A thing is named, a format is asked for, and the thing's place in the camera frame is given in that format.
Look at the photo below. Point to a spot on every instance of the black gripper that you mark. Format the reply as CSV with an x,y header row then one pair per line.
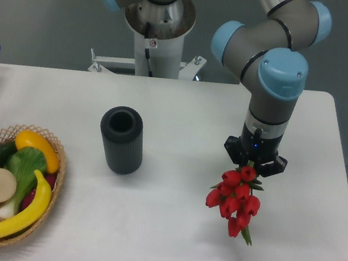
x,y
256,145

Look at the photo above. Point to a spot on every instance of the red tulip bouquet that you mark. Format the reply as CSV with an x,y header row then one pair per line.
x,y
235,199

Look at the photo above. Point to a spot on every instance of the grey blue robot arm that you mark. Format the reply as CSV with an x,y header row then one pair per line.
x,y
266,60

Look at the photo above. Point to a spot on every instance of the dark grey ribbed vase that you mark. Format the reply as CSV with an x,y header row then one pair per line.
x,y
122,134

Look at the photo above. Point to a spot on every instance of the purple vegetable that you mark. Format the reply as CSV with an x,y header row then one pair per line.
x,y
50,178

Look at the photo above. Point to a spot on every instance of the yellow banana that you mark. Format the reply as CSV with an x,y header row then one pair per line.
x,y
32,213

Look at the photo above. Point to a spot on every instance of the green bok choy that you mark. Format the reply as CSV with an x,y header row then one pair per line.
x,y
22,165

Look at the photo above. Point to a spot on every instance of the woven wicker basket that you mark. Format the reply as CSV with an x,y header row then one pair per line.
x,y
8,134

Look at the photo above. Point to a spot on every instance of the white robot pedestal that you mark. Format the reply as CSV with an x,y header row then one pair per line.
x,y
159,32

